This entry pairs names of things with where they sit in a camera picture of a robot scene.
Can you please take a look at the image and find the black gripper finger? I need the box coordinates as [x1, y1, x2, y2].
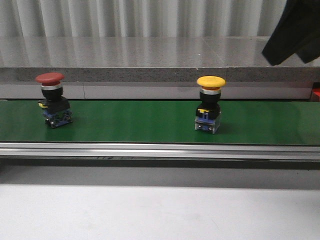
[262, 0, 320, 66]
[296, 37, 320, 64]

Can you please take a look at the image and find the yellow push button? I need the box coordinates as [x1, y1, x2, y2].
[194, 75, 226, 134]

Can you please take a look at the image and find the red push button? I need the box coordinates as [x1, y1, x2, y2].
[35, 72, 72, 128]

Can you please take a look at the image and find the red plastic tray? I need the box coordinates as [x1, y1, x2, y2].
[310, 82, 320, 102]

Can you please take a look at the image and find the green conveyor belt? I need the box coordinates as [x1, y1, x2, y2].
[0, 100, 320, 146]

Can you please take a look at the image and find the grey granite counter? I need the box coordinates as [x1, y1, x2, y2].
[0, 36, 320, 100]

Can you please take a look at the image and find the white pleated curtain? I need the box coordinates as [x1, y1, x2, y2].
[0, 0, 286, 37]

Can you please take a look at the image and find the aluminium conveyor frame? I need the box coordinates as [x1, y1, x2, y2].
[0, 142, 320, 161]

